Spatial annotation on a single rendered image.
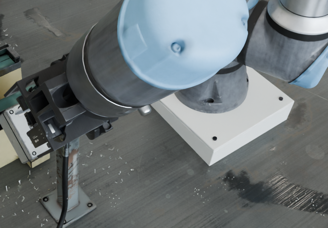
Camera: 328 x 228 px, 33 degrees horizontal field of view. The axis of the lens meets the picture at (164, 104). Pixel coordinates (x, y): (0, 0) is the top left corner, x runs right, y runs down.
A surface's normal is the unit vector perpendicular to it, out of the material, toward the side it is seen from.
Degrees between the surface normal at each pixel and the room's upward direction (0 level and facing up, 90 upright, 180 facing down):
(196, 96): 73
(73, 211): 0
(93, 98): 103
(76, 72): 80
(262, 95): 4
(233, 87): 69
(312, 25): 45
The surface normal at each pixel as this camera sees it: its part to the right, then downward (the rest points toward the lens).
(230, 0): 0.47, -0.21
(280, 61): -0.49, 0.61
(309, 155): 0.12, -0.67
